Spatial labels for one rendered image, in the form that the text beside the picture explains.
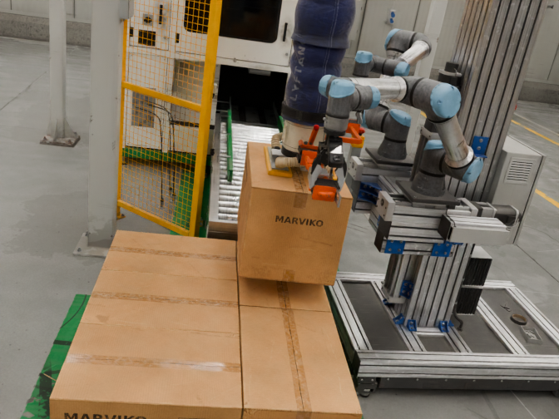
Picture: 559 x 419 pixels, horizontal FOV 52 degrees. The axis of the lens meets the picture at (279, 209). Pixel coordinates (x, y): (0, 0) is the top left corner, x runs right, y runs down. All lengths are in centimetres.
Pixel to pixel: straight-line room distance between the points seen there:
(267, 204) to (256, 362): 59
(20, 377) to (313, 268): 142
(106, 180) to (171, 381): 194
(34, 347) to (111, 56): 163
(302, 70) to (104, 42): 151
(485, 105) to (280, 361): 145
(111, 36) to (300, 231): 176
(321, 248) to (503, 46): 118
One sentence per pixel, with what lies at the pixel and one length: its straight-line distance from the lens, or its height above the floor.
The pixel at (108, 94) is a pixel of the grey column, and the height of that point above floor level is 103.
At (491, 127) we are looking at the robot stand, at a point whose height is 132.
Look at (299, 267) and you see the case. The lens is 233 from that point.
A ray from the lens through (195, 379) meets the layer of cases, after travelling 202.
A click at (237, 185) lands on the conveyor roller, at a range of 368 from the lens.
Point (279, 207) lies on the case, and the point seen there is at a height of 100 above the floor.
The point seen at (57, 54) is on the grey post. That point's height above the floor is 84.
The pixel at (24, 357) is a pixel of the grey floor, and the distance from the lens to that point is 302.
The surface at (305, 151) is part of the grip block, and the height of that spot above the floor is 123.
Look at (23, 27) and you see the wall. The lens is 1186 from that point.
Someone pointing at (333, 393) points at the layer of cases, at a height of 54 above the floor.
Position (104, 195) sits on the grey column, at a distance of 374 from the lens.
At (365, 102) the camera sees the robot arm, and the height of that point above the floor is 150.
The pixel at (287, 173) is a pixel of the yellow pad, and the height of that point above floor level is 109.
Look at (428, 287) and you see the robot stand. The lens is 303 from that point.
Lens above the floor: 184
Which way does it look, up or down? 23 degrees down
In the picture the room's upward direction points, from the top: 9 degrees clockwise
